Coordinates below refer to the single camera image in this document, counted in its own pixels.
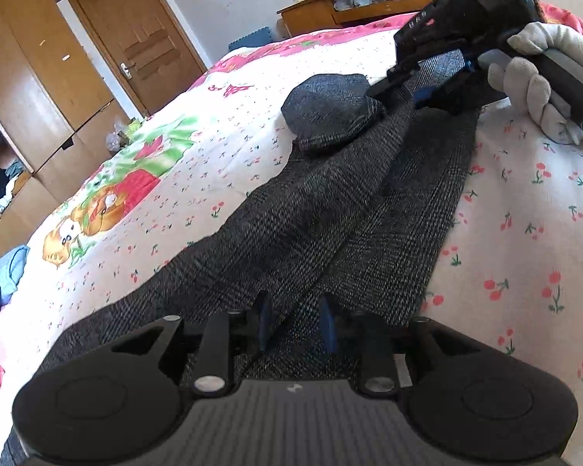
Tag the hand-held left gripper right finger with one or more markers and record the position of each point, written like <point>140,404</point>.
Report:
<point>328,324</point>

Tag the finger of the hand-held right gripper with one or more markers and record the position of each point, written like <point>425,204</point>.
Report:
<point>461,94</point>
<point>393,82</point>

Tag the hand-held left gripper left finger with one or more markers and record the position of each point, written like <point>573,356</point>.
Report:
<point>262,323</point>

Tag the dark grey pants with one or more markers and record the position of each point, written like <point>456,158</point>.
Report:
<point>320,213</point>

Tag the person's right hand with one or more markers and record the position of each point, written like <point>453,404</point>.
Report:
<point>529,90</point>

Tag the wooden desk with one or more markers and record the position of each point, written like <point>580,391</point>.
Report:
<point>316,12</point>

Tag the blue foam mat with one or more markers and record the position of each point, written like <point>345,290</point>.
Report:
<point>252,39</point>

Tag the cherry print bed blanket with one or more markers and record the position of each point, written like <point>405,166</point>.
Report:
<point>223,121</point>

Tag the clear plastic bag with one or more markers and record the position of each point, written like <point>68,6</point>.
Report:
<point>119,138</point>

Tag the light blue cloth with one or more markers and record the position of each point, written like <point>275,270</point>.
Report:
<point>9,269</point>

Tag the wooden door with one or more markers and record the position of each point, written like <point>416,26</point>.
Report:
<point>141,29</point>

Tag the clothes in wardrobe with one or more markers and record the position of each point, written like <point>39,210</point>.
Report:
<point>2,187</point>

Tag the wooden wardrobe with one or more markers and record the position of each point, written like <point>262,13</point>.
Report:
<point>24,73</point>

